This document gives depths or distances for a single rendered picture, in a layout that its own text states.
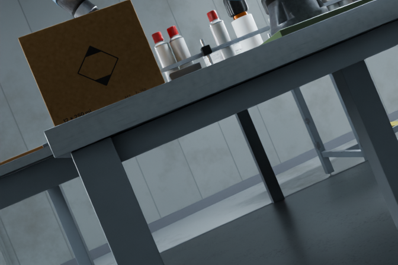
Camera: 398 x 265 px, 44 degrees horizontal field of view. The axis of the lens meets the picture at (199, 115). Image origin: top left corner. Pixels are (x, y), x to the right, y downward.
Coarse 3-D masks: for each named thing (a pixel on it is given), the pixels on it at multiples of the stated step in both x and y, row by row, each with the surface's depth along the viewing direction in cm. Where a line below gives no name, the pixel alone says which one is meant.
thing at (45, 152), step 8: (40, 152) 100; (48, 152) 100; (16, 160) 99; (24, 160) 99; (32, 160) 100; (40, 160) 104; (0, 168) 99; (8, 168) 99; (16, 168) 99; (24, 168) 108; (0, 176) 100
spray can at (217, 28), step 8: (208, 16) 170; (216, 16) 170; (216, 24) 168; (216, 32) 169; (224, 32) 169; (216, 40) 170; (224, 40) 168; (224, 48) 168; (232, 48) 169; (224, 56) 169
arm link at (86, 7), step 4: (88, 0) 168; (84, 4) 165; (88, 4) 165; (92, 4) 167; (80, 8) 164; (84, 8) 164; (88, 8) 165; (92, 8) 165; (76, 12) 165; (80, 12) 165; (84, 12) 165; (88, 12) 165; (76, 16) 166
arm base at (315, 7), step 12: (276, 0) 120; (288, 0) 118; (300, 0) 117; (312, 0) 118; (276, 12) 120; (288, 12) 118; (300, 12) 116; (312, 12) 116; (324, 12) 118; (276, 24) 120; (288, 24) 117
